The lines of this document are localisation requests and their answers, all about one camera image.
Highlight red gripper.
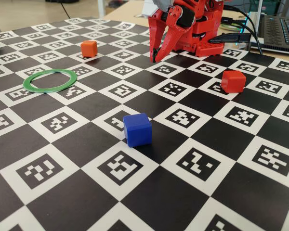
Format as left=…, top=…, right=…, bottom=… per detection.
left=148, top=4, right=197, bottom=63

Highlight red cube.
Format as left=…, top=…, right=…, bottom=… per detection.
left=221, top=70, right=247, bottom=94

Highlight checkerboard marker mat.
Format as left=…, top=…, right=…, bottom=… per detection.
left=0, top=16, right=289, bottom=231

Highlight green ring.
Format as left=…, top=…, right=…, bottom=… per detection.
left=22, top=68, right=78, bottom=94

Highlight blue cube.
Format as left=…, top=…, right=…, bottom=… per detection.
left=122, top=112, right=153, bottom=148

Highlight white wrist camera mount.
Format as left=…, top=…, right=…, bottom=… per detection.
left=142, top=0, right=159, bottom=18

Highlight dark laptop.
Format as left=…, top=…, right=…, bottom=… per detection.
left=250, top=13, right=289, bottom=55

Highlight black floor cable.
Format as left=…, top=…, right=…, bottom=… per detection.
left=59, top=1, right=73, bottom=19

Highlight black clamp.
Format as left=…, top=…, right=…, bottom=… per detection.
left=208, top=32, right=252, bottom=44

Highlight white table leg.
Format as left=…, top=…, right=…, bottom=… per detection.
left=96, top=0, right=105, bottom=19

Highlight orange cube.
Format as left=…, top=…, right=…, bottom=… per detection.
left=80, top=40, right=98, bottom=58

